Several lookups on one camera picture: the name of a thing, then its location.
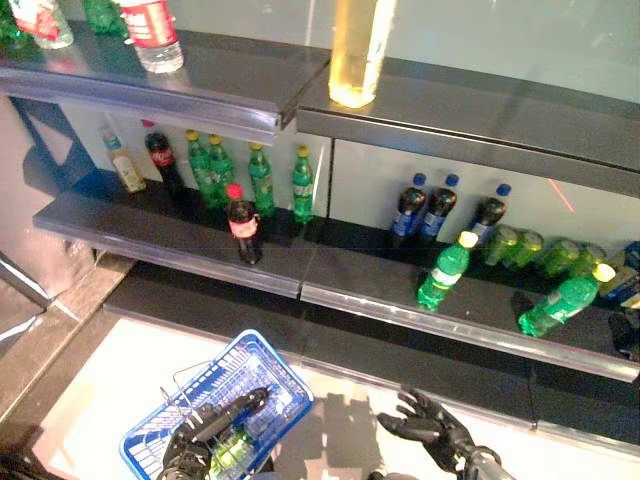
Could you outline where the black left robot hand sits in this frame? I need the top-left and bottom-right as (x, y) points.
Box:
(160, 399), (236, 480)

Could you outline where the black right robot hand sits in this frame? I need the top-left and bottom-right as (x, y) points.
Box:
(375, 387), (477, 474)

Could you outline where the blue plastic shopping basket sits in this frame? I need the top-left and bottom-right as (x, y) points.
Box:
(118, 328), (316, 480)

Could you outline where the green soda can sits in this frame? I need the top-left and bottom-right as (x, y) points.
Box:
(533, 238), (582, 279)
(481, 224), (520, 267)
(503, 229), (546, 271)
(568, 243), (609, 279)

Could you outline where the coca-cola bottle red cap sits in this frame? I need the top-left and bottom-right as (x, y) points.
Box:
(225, 182), (265, 267)
(140, 118), (187, 201)

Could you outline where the grey metal pole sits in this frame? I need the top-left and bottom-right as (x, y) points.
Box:
(0, 252), (54, 310)

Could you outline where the blue oreo cookie box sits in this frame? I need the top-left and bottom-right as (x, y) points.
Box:
(598, 241), (640, 310)

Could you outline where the small yellow tea bottle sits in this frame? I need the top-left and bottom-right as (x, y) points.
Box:
(98, 124), (148, 195)

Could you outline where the black shelf board metal edge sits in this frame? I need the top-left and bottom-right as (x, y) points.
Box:
(295, 57), (640, 190)

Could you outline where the large yellow tea bottle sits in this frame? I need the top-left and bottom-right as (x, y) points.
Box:
(327, 0), (398, 109)

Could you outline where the grey glass back panel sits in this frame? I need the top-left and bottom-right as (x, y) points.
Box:
(384, 0), (640, 101)
(164, 0), (341, 49)

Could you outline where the clear water bottle red label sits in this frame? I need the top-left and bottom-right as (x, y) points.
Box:
(118, 0), (185, 75)

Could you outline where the green soda bottle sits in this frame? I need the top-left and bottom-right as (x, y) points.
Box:
(81, 0), (130, 37)
(0, 0), (32, 45)

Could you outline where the black shelf board clear rail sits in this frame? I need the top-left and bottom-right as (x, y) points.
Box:
(299, 244), (640, 385)
(32, 191), (321, 301)
(0, 19), (332, 147)

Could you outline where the dark shelf side bracket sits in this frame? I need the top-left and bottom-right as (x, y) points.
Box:
(9, 96), (101, 196)

